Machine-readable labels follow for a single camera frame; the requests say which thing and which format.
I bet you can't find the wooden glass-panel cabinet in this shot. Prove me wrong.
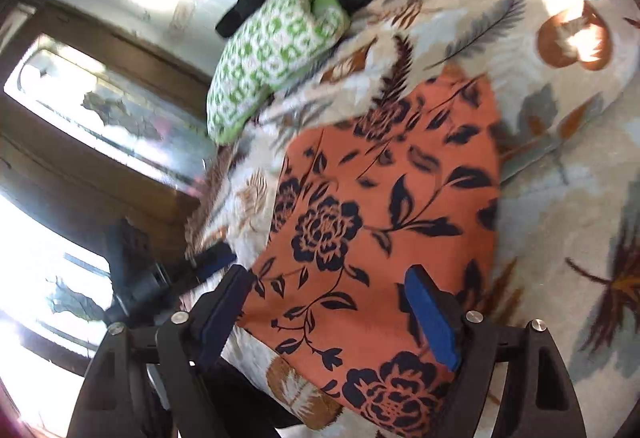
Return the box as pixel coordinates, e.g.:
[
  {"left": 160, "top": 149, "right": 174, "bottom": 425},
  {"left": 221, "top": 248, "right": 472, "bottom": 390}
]
[{"left": 0, "top": 0, "right": 217, "bottom": 369}]

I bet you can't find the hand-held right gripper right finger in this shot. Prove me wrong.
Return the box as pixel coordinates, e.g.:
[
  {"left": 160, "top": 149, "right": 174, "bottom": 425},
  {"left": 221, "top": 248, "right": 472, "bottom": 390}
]
[{"left": 405, "top": 264, "right": 589, "bottom": 438}]

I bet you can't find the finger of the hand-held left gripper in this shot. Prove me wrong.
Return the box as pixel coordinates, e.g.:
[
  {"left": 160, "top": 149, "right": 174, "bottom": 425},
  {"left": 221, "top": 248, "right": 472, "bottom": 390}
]
[{"left": 186, "top": 243, "right": 238, "bottom": 282}]

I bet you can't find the beige leaf print blanket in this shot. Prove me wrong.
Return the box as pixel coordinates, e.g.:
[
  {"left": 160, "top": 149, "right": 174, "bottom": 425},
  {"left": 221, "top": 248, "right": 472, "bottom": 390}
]
[{"left": 184, "top": 0, "right": 640, "bottom": 438}]

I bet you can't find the orange black floral cloth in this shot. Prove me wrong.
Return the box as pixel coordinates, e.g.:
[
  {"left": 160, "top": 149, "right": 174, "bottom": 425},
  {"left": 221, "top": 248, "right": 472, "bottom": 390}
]
[{"left": 235, "top": 66, "right": 503, "bottom": 426}]

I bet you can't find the green white patterned cloth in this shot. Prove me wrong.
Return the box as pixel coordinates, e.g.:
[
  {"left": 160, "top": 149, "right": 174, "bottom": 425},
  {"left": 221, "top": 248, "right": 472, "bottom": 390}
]
[{"left": 206, "top": 0, "right": 352, "bottom": 145}]

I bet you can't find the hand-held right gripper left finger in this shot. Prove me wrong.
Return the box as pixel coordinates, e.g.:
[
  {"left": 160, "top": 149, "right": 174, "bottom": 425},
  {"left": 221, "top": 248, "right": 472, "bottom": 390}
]
[{"left": 67, "top": 265, "right": 256, "bottom": 438}]

